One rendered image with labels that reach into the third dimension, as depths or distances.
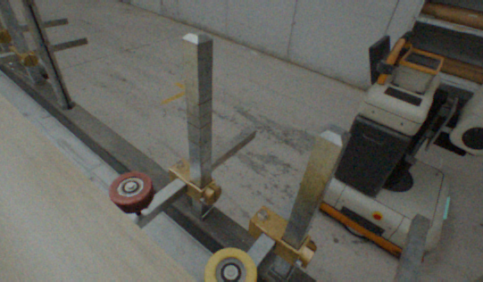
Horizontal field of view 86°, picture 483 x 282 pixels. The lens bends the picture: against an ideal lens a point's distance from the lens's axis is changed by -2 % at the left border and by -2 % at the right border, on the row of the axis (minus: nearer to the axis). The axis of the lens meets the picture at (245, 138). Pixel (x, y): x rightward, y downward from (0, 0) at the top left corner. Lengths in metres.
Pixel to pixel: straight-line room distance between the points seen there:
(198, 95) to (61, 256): 0.33
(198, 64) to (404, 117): 0.95
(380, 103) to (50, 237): 1.14
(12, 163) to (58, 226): 0.21
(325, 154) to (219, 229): 0.43
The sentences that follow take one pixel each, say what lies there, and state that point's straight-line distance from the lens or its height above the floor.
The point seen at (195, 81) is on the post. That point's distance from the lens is 0.46.
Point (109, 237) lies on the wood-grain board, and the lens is 0.51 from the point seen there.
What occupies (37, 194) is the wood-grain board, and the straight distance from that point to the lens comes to 0.62.
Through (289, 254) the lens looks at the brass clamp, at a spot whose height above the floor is 0.83.
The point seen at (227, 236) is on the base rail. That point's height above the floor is 0.70.
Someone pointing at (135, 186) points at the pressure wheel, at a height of 0.91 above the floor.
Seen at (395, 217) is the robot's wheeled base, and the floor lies 0.27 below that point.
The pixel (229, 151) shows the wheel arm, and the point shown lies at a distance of 0.74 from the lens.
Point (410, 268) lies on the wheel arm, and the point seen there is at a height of 0.82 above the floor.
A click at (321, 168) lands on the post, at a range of 0.38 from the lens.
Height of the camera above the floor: 1.31
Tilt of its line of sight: 39 degrees down
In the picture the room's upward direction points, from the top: 7 degrees clockwise
